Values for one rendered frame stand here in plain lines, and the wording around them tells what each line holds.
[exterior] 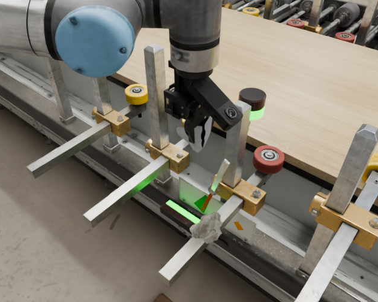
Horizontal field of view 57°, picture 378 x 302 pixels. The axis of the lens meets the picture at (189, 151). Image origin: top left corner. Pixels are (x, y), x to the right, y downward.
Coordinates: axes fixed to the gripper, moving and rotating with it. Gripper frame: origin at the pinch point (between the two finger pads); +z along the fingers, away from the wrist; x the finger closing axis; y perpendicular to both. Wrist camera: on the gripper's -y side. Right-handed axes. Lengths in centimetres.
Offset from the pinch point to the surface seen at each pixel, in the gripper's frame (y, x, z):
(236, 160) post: -5.8, -6.1, 4.5
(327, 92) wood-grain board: -7, -59, 11
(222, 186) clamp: -3.4, -5.3, 14.5
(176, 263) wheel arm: -8.2, 18.3, 15.1
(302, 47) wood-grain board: 14, -85, 11
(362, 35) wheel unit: 0, -115, 12
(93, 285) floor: 48, 15, 101
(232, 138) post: -4.2, -6.1, -1.2
